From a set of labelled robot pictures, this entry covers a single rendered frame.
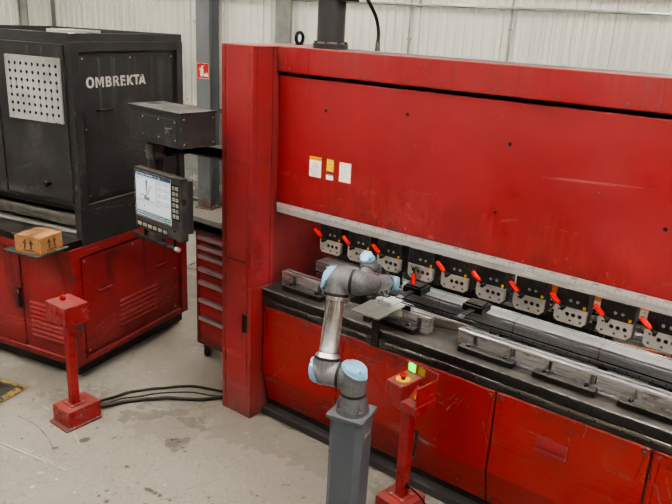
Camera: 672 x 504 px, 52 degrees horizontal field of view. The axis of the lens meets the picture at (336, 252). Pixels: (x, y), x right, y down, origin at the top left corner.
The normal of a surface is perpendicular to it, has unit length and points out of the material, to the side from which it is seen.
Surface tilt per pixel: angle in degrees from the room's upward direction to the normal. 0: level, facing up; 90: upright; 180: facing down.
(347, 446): 90
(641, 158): 90
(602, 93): 90
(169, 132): 90
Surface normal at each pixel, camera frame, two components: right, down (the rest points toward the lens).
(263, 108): 0.79, 0.23
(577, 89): -0.61, 0.22
